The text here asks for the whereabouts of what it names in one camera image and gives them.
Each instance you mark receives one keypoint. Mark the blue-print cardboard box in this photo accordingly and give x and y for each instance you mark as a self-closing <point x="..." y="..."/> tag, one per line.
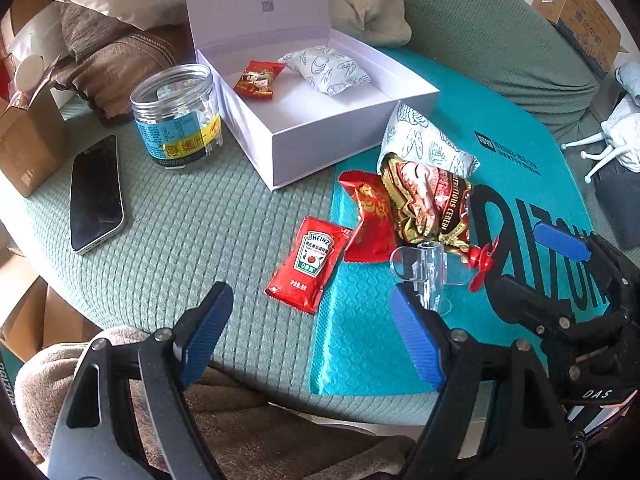
<point x="585" y="10"/>

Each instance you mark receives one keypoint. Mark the teal bubble mailer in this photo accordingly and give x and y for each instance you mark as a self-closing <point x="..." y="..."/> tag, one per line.
<point x="360" y="340"/>

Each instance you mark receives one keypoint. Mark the open brown cardboard box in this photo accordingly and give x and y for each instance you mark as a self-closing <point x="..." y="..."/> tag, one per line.
<point x="30" y="145"/>

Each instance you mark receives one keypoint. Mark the white line-print snack packet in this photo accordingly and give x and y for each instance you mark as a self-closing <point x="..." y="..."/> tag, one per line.
<point x="425" y="135"/>
<point x="325" y="67"/>

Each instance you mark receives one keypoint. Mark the gold red cereal packet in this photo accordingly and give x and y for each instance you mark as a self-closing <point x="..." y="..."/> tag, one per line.
<point x="425" y="200"/>

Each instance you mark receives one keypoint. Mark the red ketchup sachet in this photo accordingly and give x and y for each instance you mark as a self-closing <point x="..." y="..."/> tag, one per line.
<point x="307" y="260"/>

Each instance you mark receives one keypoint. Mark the red gold-print candy packet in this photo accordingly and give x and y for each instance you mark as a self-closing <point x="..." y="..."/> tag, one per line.
<point x="367" y="220"/>

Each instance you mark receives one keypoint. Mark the beige puffy jacket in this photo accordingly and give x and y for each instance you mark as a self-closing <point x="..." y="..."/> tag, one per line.
<point x="365" y="10"/>

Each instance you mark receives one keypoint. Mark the black smartphone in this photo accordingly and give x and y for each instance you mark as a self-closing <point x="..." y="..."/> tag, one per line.
<point x="95" y="195"/>

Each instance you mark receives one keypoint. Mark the red snack packet clear ends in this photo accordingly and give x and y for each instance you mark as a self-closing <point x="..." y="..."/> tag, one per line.
<point x="257" y="80"/>

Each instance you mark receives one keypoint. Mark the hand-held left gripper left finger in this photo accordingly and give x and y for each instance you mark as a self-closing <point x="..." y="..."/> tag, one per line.
<point x="205" y="330"/>

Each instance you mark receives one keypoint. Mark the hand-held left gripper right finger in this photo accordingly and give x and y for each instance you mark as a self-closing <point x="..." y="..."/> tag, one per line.
<point x="415" y="335"/>

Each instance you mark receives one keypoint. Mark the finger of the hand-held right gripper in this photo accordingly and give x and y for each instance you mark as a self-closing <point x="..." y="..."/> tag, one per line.
<point x="560" y="240"/>
<point x="525" y="300"/>

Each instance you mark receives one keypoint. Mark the flat brown cardboard box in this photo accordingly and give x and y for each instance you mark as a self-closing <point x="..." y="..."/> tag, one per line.
<point x="30" y="320"/>

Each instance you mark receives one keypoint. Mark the clear plastic jar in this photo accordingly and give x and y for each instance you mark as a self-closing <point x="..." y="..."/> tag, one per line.
<point x="170" y="130"/>

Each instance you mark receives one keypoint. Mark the clear plastic clip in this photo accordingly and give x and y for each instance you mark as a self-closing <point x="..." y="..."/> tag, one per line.
<point x="425" y="265"/>

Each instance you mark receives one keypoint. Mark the white round container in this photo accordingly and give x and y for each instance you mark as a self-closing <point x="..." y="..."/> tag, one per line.
<point x="30" y="70"/>

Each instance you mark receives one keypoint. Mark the white plastic rack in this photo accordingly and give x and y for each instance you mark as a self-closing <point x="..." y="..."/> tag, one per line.
<point x="622" y="130"/>

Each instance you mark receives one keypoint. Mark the green textured sofa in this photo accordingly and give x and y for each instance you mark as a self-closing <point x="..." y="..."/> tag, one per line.
<point x="200" y="220"/>

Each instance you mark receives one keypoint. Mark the brown fleece blanket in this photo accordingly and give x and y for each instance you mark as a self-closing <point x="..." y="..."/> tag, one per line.
<point x="250" y="425"/>

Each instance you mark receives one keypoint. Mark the white gift box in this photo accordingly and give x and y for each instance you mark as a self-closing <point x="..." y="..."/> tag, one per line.
<point x="320" y="125"/>

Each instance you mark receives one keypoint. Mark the brown striped cushion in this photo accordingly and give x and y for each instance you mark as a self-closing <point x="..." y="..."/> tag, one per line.
<point x="115" y="60"/>

